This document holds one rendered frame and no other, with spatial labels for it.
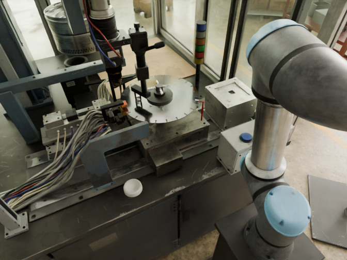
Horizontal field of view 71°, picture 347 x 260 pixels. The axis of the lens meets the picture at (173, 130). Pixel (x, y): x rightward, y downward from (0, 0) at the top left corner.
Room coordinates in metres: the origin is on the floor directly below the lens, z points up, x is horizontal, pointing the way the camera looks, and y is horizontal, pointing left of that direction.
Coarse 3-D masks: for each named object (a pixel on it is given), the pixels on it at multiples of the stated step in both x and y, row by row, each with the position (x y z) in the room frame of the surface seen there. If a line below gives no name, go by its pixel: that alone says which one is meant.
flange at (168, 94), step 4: (164, 88) 0.86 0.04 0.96; (152, 92) 0.83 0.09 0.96; (156, 92) 0.81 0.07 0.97; (164, 92) 0.81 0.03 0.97; (168, 92) 0.83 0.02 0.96; (152, 96) 0.81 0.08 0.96; (156, 96) 0.80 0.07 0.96; (160, 96) 0.80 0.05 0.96; (164, 96) 0.80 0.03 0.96; (168, 96) 0.80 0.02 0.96; (172, 96) 0.81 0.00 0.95; (148, 100) 0.79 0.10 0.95; (152, 100) 0.78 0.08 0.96; (156, 100) 0.78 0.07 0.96; (160, 100) 0.78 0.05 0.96; (164, 100) 0.78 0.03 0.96; (168, 100) 0.78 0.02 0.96
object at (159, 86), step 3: (156, 81) 0.86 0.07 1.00; (156, 84) 0.83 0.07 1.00; (159, 84) 0.83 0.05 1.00; (168, 84) 0.84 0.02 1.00; (153, 87) 0.82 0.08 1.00; (156, 87) 0.81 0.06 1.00; (159, 87) 0.81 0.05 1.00; (162, 87) 0.82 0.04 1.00; (156, 90) 0.81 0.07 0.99; (159, 90) 0.80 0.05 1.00; (162, 90) 0.82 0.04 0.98; (162, 93) 0.78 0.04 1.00
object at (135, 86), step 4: (140, 80) 0.76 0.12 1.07; (144, 80) 0.76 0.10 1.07; (144, 84) 0.76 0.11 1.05; (132, 88) 0.79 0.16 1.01; (136, 88) 0.79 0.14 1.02; (140, 88) 0.79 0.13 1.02; (144, 88) 0.76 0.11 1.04; (136, 92) 0.78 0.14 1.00; (140, 92) 0.76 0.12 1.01; (144, 92) 0.76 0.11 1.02; (148, 92) 0.76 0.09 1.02; (140, 96) 0.79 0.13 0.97; (144, 96) 0.75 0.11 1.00; (148, 96) 0.76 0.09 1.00; (136, 100) 0.79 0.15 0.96
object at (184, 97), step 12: (132, 84) 0.91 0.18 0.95; (180, 84) 0.91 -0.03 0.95; (132, 96) 0.82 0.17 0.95; (180, 96) 0.82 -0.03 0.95; (192, 96) 0.82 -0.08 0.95; (132, 108) 0.74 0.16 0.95; (144, 108) 0.74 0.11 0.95; (156, 108) 0.74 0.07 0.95; (168, 108) 0.74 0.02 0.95; (180, 108) 0.74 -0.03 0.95; (192, 108) 0.74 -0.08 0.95; (144, 120) 0.67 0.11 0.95; (156, 120) 0.67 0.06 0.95; (168, 120) 0.67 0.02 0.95
